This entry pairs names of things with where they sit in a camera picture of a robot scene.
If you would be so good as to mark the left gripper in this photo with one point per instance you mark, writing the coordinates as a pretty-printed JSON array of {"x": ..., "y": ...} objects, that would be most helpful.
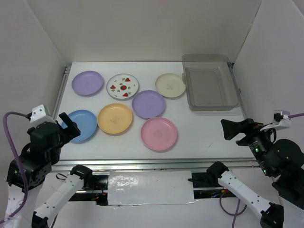
[{"x": 71, "y": 132}]

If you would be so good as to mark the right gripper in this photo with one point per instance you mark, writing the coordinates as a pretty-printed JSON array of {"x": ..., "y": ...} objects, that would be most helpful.
[{"x": 248, "y": 126}]

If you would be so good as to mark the blue plate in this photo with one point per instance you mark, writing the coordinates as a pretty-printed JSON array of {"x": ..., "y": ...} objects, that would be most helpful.
[{"x": 86, "y": 122}]

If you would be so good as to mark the purple plate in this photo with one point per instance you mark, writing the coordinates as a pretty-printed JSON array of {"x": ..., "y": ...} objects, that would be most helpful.
[
  {"x": 87, "y": 83},
  {"x": 148, "y": 104}
]

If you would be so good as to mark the yellow plate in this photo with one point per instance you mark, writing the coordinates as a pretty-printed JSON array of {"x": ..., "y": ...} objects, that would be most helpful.
[{"x": 114, "y": 118}]

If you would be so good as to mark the clear plastic bin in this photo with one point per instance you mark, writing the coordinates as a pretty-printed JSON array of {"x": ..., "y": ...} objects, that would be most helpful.
[{"x": 210, "y": 82}]

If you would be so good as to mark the watermelon pattern plate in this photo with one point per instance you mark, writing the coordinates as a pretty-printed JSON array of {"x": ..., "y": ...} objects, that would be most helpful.
[{"x": 122, "y": 86}]

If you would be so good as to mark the pink plate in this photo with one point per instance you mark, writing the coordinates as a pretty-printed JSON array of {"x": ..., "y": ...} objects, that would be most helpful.
[{"x": 159, "y": 134}]

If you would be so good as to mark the cream plate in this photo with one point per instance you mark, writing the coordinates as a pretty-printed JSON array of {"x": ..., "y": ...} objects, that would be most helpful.
[{"x": 170, "y": 85}]

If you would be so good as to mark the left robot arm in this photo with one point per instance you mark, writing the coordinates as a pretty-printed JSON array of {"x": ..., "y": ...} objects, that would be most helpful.
[{"x": 28, "y": 170}]

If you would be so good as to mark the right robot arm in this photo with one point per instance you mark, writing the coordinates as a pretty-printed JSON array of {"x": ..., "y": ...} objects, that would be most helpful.
[{"x": 280, "y": 159}]

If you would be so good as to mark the white taped panel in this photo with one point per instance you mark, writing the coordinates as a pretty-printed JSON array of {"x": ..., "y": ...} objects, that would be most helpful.
[{"x": 150, "y": 188}]

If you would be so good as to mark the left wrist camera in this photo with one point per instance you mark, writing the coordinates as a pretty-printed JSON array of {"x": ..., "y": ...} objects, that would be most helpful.
[{"x": 40, "y": 114}]

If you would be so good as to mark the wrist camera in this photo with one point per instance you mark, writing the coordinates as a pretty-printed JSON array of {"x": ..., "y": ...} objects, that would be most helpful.
[
  {"x": 40, "y": 114},
  {"x": 280, "y": 121}
]

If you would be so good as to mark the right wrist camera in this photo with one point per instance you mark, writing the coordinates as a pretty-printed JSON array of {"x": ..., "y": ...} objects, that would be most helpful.
[{"x": 280, "y": 121}]

